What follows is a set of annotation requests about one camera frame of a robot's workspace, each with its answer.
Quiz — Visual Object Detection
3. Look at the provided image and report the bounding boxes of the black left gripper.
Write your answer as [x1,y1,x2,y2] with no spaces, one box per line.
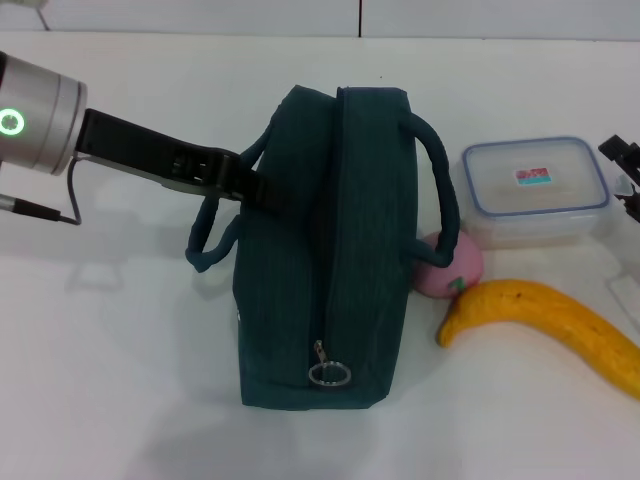
[73,107,295,215]

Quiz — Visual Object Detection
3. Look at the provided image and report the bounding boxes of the clear plastic box blue lid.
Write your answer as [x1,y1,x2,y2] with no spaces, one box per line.
[460,134,611,251]

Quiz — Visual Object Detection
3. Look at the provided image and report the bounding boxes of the dark teal fabric lunch bag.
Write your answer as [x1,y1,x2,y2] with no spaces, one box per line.
[184,84,461,412]

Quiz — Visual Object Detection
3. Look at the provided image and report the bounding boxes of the yellow toy banana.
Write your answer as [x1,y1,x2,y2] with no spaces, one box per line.
[437,278,640,401]

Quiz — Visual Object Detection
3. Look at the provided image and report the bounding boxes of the pink toy peach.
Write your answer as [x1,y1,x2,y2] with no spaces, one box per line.
[412,230,485,303]

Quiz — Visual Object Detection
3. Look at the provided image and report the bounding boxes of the metal zipper pull ring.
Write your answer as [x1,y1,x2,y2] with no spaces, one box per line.
[307,339,354,390]

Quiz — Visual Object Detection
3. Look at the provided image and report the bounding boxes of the left arm plug and cable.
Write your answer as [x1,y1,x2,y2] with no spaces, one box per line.
[0,153,84,227]

